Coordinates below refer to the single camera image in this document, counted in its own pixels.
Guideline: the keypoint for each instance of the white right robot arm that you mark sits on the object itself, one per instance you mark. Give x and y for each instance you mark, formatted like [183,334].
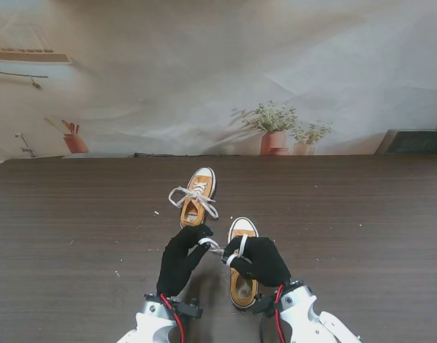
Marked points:
[311,318]

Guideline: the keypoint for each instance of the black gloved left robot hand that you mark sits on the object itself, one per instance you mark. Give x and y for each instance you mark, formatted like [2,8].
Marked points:
[179,261]

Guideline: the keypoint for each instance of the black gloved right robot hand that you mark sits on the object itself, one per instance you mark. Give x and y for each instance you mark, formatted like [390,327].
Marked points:
[265,261]

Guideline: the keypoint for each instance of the yellow canvas sneaker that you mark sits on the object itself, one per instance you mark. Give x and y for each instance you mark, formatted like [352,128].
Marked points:
[240,293]
[193,194]

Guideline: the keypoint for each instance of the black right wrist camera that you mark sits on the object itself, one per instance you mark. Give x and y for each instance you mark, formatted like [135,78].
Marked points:
[265,303]

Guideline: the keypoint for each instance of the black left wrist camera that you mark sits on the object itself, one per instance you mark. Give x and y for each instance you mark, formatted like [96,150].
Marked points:
[190,309]

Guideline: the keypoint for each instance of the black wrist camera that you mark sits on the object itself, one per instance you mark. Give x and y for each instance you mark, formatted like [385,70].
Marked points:
[265,303]
[190,309]

